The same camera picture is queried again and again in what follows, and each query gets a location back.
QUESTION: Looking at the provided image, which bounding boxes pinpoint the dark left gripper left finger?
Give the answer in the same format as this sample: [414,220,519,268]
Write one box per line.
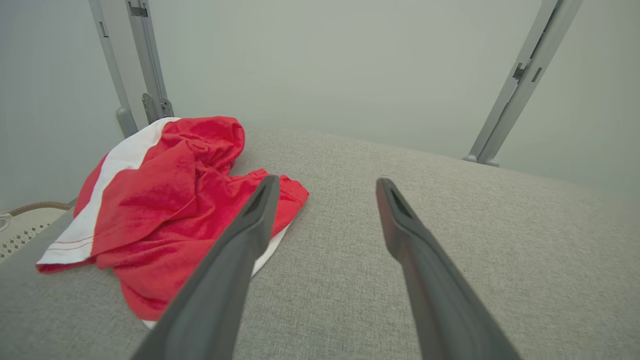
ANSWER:
[129,174,282,360]

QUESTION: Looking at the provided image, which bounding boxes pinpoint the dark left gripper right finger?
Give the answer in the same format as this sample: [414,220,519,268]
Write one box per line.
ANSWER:
[375,177,522,360]

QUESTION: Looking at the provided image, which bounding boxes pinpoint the red shorts with white stripe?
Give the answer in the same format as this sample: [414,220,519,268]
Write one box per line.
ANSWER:
[36,116,310,331]

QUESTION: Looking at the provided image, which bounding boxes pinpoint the grey metal double stand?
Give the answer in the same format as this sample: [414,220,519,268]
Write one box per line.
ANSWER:
[462,0,584,168]

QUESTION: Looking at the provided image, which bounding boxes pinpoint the cream plastic laundry basket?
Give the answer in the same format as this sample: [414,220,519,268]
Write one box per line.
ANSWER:
[0,201,72,262]

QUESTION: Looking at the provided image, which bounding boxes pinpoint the wide grey bar with brackets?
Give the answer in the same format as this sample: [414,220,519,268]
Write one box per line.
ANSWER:
[125,0,174,125]

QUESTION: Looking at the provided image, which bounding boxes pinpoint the thin grey post with foot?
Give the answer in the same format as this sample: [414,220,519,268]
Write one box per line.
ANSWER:
[89,0,139,139]

